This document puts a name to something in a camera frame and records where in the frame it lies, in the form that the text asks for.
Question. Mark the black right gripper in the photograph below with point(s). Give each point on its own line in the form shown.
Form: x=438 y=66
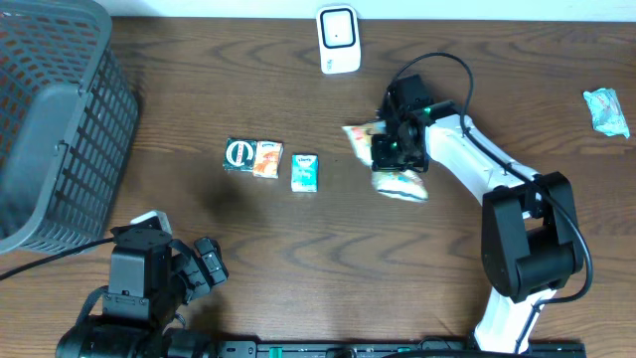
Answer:
x=381 y=162

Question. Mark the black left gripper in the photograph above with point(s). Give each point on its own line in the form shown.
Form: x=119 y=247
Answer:
x=200 y=266

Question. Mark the cream wipes pack blue edges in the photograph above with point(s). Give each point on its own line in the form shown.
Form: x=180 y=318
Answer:
x=405 y=185

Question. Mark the teal white Kleenex tissue pack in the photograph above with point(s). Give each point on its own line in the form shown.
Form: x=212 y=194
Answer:
x=304 y=173

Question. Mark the black healing ointment box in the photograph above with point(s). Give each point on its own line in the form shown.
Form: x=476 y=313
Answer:
x=239 y=155

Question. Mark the orange tissue pack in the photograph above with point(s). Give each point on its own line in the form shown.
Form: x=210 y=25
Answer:
x=267 y=159

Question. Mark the green soft wipes pack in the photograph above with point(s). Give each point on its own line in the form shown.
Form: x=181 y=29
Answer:
x=606 y=113

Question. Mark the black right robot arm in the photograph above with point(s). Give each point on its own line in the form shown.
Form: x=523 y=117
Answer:
x=530 y=241

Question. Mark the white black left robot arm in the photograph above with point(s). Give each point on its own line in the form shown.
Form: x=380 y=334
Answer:
x=151 y=275

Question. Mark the white barcode scanner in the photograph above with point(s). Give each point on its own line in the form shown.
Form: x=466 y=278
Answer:
x=339 y=40

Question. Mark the grey plastic mesh basket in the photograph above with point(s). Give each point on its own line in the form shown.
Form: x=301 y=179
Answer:
x=68 y=120

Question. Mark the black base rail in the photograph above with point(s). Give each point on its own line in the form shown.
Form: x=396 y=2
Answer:
x=251 y=349

